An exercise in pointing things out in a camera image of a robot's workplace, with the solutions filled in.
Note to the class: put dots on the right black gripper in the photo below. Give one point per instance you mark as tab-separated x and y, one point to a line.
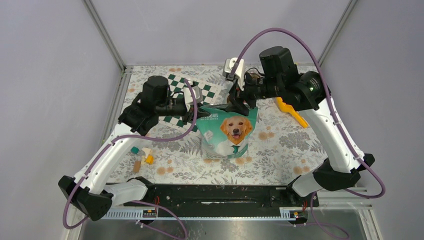
235	106

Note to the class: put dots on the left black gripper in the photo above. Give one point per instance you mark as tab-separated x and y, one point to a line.
190	114

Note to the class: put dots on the green pet food bag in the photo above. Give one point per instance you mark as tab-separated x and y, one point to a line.
225	135

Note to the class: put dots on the orange plastic scoop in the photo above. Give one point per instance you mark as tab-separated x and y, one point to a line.
286	108

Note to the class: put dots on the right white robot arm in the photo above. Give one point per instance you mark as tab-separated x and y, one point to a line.
308	96

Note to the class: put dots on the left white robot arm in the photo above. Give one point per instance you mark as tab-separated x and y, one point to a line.
87	190

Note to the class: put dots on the far steel bowl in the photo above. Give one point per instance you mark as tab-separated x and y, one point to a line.
252	78

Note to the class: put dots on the white toy piece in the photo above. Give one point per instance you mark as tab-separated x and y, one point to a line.
146	151

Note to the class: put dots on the yellow toy block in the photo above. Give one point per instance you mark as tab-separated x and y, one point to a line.
149	160

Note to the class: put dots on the floral tablecloth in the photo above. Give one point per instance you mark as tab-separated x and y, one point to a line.
279	150

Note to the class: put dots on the teal cube block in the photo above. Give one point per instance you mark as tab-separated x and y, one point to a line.
134	150

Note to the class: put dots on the brown wooden block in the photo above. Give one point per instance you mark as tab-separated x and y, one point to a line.
136	166

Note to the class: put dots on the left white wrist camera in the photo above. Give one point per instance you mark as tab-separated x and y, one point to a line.
191	100

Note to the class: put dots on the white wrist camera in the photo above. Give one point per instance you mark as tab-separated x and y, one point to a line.
191	100
234	71

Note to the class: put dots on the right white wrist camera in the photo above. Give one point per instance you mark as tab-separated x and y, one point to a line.
234	71

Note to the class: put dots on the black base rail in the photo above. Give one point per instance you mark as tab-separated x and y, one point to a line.
225	201

